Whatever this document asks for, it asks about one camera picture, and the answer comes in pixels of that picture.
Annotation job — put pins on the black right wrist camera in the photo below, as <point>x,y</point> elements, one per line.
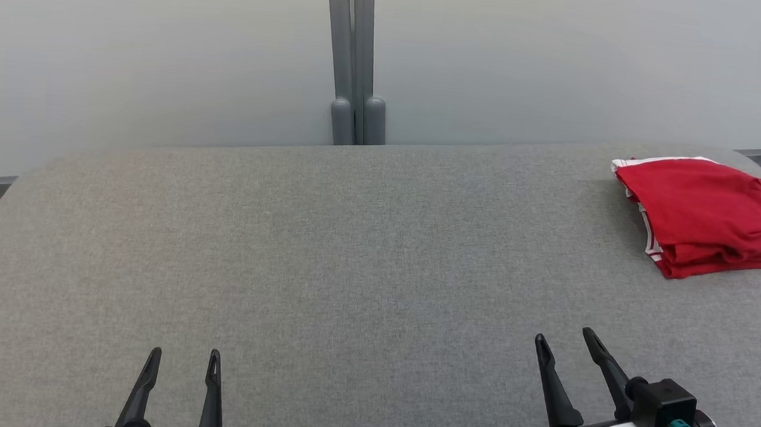
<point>665,407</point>

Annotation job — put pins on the grey partition post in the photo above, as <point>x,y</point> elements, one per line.
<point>368,52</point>
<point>340,50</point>

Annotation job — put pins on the grey fabric sofa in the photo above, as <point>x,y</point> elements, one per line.
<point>283,267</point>

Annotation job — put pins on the red white-striped shorts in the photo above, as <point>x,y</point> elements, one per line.
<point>703,202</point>

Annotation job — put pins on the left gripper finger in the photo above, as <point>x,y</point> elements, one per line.
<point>211,406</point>
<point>138,397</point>

